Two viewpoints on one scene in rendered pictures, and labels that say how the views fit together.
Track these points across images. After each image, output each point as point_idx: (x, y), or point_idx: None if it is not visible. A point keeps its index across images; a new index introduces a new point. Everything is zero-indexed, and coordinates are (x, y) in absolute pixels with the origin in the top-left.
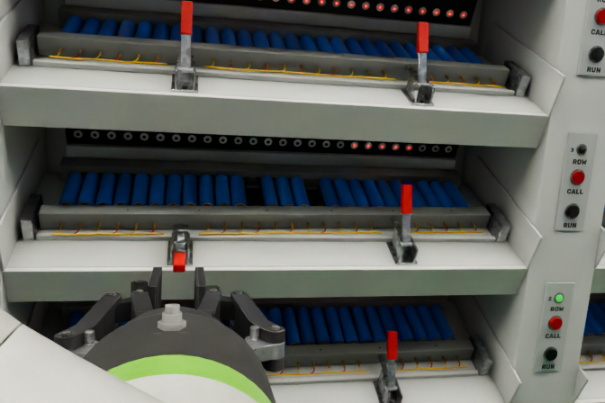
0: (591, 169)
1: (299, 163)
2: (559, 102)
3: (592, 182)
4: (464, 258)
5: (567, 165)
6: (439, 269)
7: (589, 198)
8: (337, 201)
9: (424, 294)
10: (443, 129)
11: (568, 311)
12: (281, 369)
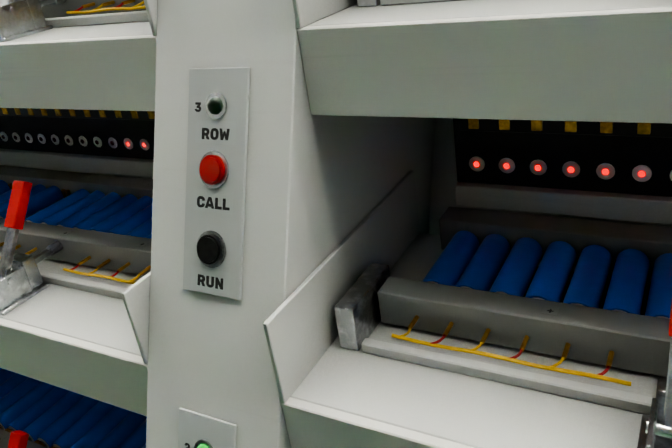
0: (243, 152)
1: (77, 170)
2: (169, 4)
3: (253, 183)
4: (79, 323)
5: (192, 141)
6: (18, 329)
7: (249, 222)
8: (35, 216)
9: (30, 376)
10: (24, 81)
11: None
12: None
